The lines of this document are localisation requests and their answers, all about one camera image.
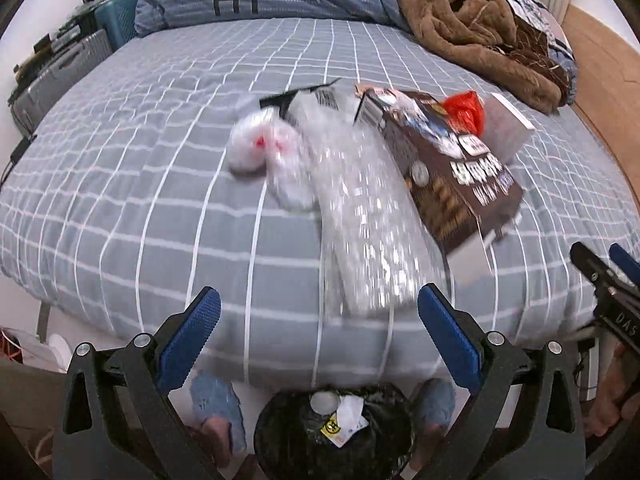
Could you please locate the clear bubble wrap bag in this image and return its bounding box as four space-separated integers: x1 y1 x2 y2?
260 79 453 318

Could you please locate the black power adapter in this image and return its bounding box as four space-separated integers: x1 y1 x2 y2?
7 132 40 168

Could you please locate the white paper tag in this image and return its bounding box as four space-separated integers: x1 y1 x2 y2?
320 395 370 449

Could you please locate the white cardboard box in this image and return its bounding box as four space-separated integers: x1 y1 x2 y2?
481 92 535 162

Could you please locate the bin with black liner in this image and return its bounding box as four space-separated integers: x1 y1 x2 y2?
252 381 420 480

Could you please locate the bed with grey checked sheet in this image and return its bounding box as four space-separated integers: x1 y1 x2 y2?
0 12 640 398

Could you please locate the blue fluffy slipper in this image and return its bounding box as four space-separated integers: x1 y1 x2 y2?
417 377 457 433
189 370 248 456

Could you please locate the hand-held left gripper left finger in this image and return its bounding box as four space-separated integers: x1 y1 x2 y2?
52 286 223 480

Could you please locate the white plastic bag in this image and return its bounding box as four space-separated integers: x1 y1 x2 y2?
227 105 321 212

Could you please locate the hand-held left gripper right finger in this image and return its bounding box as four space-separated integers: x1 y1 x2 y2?
417 282 588 480

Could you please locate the teal suitcase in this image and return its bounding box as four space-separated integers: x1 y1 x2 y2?
96 0 142 55

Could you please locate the brown fleece blanket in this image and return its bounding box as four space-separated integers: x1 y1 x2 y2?
386 0 571 113

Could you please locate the red plastic bag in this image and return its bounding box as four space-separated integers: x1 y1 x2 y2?
441 90 487 137

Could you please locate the person's right hand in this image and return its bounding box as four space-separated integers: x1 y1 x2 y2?
584 345 640 440

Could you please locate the grey suitcase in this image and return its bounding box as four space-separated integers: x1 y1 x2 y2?
7 27 115 135

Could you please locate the brown snack box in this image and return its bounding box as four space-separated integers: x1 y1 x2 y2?
352 84 525 257

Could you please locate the blue white patterned cloth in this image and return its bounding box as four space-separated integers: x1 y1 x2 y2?
492 0 580 106

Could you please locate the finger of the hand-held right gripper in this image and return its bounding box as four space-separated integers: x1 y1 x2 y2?
570 241 621 292
607 243 640 291

